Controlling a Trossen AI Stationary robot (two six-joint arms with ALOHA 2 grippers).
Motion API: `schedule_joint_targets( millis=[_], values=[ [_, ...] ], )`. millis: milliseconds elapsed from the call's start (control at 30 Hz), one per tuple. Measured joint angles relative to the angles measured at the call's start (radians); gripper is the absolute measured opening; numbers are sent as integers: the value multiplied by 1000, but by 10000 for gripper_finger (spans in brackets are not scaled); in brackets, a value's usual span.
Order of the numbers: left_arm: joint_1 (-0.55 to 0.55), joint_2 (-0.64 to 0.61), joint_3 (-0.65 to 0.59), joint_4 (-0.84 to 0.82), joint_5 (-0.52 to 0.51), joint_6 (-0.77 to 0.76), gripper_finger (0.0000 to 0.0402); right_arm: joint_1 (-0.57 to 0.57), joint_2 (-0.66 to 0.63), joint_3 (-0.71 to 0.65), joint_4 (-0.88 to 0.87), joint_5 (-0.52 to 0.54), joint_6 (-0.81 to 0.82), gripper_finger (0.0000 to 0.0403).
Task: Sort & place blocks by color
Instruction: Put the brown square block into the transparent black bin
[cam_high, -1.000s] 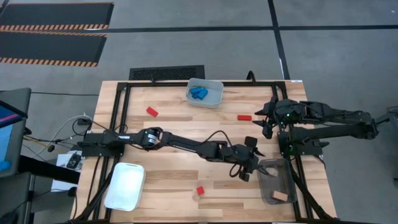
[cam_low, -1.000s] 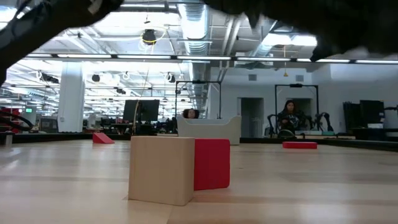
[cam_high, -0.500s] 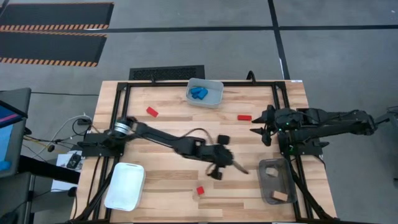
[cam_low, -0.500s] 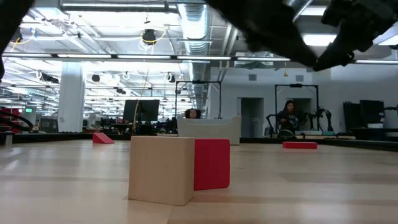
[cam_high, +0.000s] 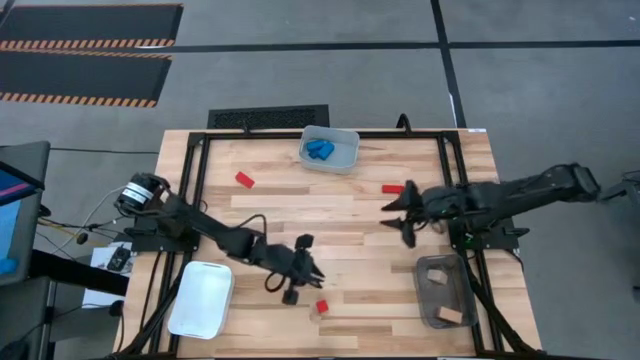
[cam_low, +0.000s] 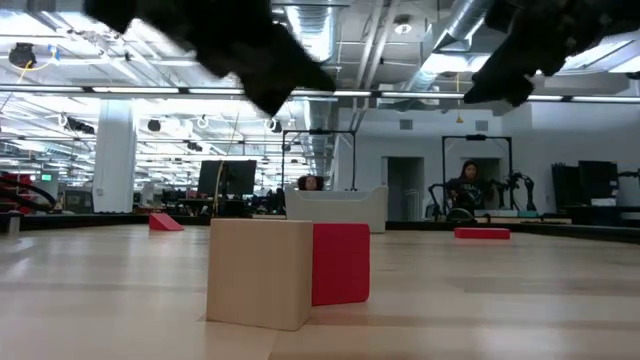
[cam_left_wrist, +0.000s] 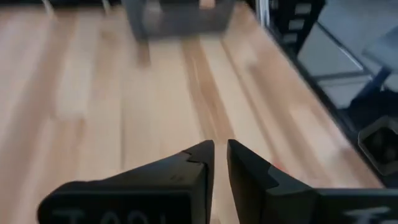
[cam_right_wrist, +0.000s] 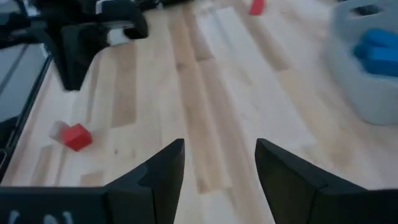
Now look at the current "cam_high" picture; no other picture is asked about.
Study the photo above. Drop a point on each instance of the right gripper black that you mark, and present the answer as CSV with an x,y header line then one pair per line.
x,y
435,202

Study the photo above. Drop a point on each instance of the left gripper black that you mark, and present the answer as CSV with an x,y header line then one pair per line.
x,y
280,260

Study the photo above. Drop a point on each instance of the red rectangular block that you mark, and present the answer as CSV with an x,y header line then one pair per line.
x,y
392,189

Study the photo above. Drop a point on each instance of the wooden cube block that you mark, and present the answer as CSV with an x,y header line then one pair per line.
x,y
314,317

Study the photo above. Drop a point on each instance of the wooden triangle block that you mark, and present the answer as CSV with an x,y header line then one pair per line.
x,y
437,276

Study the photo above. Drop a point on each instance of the small blue cube block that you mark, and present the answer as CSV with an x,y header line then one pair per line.
x,y
327,152

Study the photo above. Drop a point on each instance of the red wedge block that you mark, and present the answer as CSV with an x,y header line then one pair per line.
x,y
245,180

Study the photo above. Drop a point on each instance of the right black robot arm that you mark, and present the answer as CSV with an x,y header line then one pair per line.
x,y
525,192

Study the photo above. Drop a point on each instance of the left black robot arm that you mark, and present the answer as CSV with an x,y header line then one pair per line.
x,y
210,227

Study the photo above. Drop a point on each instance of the red cube block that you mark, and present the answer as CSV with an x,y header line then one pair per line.
x,y
322,306

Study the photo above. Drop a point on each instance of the grey plastic bin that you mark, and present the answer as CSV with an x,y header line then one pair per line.
x,y
345,157

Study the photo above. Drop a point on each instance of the dark translucent plastic bin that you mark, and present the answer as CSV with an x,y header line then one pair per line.
x,y
452,292

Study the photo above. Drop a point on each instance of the white plastic bin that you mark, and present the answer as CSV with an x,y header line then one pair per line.
x,y
200,300

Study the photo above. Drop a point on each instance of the black floor vent grate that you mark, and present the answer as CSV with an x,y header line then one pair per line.
x,y
267,117

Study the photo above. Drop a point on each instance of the small black handheld device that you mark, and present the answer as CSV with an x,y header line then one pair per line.
x,y
119,259

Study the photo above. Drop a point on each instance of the white paper sheet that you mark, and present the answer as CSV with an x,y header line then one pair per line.
x,y
97,295

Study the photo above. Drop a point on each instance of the small black round object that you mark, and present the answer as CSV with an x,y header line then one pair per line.
x,y
82,238

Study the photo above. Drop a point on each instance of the black side desk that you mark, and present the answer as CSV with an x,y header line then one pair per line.
x,y
75,272

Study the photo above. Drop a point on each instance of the computer monitor blue screen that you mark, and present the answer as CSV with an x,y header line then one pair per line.
x,y
20,215

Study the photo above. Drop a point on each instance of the black hazard-striped floor mat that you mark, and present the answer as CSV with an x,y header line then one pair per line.
x,y
80,75
90,22

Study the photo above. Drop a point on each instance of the black aluminium table frame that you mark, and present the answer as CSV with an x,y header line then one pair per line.
x,y
250,135

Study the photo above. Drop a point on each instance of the grey stand bracket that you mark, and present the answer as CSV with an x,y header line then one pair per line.
x,y
617,192

